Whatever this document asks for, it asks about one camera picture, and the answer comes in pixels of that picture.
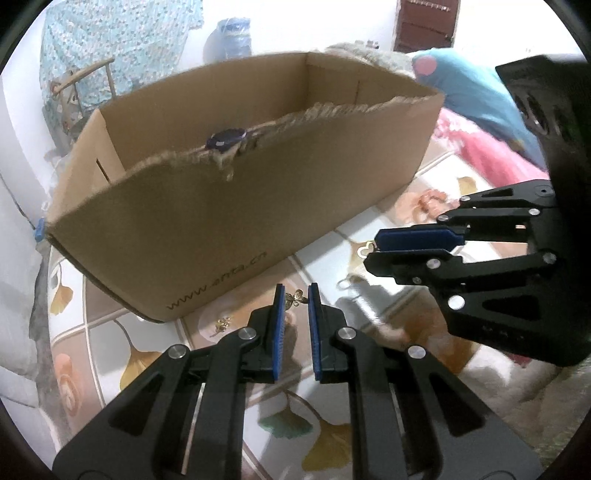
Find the wooden chair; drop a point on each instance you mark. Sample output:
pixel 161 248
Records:
pixel 87 71

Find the grey patterned pillow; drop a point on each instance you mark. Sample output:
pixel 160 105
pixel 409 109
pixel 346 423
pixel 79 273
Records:
pixel 369 55

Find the grey cloth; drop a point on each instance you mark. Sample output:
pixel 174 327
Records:
pixel 41 295

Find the blue pink blanket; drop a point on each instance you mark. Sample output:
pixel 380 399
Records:
pixel 471 97

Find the brown door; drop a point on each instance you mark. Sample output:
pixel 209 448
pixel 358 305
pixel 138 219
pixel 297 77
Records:
pixel 425 27

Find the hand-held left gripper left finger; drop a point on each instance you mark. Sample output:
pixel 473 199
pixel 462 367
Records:
pixel 278 332

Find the ginkgo print table cover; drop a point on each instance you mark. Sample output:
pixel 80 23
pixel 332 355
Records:
pixel 152 341

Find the gold flower earring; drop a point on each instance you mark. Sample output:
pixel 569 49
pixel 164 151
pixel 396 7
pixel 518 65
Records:
pixel 224 323

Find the white bedding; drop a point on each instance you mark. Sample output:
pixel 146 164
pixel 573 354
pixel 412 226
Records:
pixel 18 346

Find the blue water jug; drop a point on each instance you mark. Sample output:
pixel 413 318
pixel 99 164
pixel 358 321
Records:
pixel 231 39

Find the small gold butterfly earring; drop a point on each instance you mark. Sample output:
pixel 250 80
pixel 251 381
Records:
pixel 292 300

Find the brown cardboard box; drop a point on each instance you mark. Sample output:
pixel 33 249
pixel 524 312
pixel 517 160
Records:
pixel 277 194

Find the gold butterfly pendant with tag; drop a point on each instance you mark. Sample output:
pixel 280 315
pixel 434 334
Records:
pixel 361 251

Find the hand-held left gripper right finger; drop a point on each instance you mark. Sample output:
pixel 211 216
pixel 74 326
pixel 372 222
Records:
pixel 315 332

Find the blue floral cloth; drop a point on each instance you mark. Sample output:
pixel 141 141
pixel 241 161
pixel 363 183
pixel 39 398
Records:
pixel 115 37

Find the pink floral blanket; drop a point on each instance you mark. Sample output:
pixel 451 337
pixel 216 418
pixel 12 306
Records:
pixel 498 157

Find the small blue object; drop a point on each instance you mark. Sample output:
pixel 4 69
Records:
pixel 39 230

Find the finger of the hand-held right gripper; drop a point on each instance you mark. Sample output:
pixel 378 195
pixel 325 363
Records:
pixel 415 240
pixel 406 267

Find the dark round object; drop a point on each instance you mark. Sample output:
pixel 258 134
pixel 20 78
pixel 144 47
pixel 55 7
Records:
pixel 226 138

